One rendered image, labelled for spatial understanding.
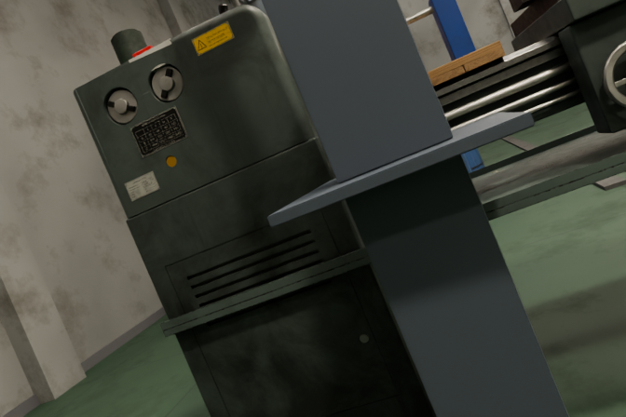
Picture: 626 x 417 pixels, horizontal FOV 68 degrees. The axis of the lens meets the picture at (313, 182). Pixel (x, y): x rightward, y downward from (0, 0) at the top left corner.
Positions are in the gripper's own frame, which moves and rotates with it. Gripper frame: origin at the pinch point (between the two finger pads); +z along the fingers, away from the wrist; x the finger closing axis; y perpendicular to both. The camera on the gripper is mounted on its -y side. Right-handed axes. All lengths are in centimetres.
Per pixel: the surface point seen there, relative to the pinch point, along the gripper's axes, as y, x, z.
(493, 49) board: 6, 58, 44
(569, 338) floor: -20, 53, 133
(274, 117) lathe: 13.9, 1.8, 37.8
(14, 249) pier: -155, -261, 22
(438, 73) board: 6, 44, 44
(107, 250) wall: -258, -269, 48
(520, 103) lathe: 4, 59, 59
